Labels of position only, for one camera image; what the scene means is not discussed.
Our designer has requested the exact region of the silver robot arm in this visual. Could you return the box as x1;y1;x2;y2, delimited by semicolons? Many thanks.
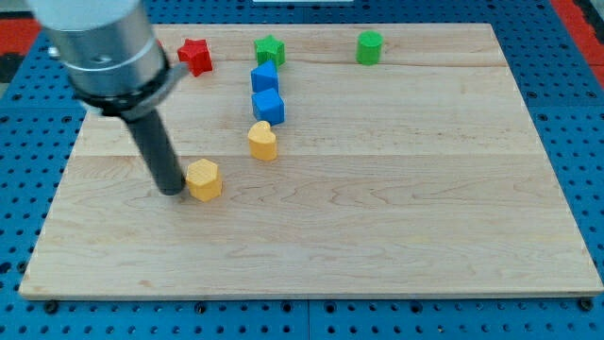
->
26;0;188;122

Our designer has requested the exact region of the yellow heart block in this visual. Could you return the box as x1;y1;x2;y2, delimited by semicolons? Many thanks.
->
247;121;277;161

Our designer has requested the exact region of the wooden board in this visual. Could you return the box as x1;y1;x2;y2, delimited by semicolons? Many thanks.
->
20;24;603;301

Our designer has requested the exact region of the blue cube block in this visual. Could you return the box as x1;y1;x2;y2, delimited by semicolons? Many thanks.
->
251;88;285;126

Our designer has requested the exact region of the yellow hexagon block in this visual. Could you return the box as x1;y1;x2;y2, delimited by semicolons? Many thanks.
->
185;159;223;202

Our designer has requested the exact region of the blue triangle block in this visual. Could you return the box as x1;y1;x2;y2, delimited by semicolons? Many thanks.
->
250;60;279;93

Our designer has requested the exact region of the green star block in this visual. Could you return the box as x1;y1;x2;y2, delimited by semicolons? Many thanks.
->
254;35;286;68

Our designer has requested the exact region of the green cylinder block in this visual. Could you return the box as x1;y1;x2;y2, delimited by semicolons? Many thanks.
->
356;30;383;65

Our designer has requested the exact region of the red star block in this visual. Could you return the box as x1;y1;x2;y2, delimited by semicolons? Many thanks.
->
177;39;213;77

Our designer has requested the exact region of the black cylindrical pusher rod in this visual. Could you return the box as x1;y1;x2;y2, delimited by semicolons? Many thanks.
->
126;110;185;196

